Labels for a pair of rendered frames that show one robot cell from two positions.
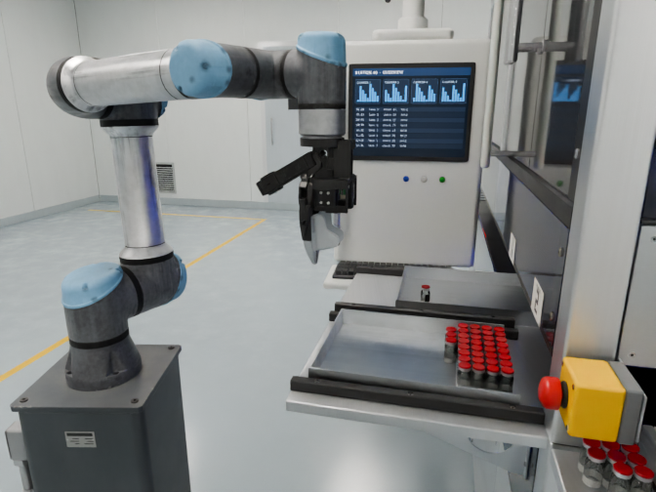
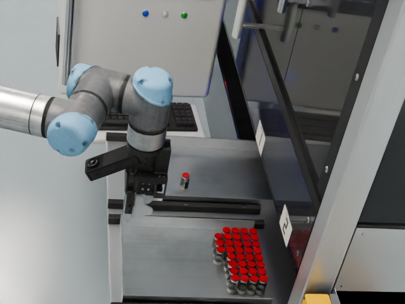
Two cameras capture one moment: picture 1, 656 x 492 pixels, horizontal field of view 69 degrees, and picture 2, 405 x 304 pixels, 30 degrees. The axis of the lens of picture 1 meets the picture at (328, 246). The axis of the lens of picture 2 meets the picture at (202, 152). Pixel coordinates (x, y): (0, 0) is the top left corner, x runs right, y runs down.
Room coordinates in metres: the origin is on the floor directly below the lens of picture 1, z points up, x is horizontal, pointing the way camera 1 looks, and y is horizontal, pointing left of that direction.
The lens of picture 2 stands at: (-0.32, 0.44, 2.18)
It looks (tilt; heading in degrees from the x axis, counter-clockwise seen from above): 37 degrees down; 333
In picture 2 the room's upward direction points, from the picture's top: 11 degrees clockwise
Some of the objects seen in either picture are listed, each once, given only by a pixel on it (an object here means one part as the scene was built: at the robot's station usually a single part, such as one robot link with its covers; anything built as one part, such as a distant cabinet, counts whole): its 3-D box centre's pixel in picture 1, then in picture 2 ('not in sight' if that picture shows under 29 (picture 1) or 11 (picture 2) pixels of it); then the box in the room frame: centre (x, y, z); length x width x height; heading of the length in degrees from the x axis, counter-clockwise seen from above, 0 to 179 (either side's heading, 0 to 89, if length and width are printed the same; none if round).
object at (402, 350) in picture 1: (414, 352); (192, 260); (0.82, -0.16, 0.90); 0.34 x 0.26 x 0.04; 76
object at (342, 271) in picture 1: (394, 271); (132, 114); (1.52, -0.22, 0.82); 0.40 x 0.14 x 0.02; 81
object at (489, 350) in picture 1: (488, 357); (247, 260); (0.78, -0.29, 0.90); 0.18 x 0.02 x 0.05; 166
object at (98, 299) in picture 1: (98, 299); not in sight; (0.94, 0.48, 0.96); 0.13 x 0.12 x 0.14; 148
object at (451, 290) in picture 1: (469, 293); (220, 171); (1.12, -0.35, 0.90); 0.34 x 0.26 x 0.04; 77
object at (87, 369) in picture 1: (102, 350); not in sight; (0.93, 0.48, 0.84); 0.15 x 0.15 x 0.10
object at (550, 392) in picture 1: (554, 393); not in sight; (0.53, -0.29, 0.99); 0.04 x 0.04 x 0.04; 77
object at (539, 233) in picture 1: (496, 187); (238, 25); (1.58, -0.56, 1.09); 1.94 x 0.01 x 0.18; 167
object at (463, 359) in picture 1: (463, 354); (229, 259); (0.80, -0.25, 0.90); 0.18 x 0.02 x 0.05; 166
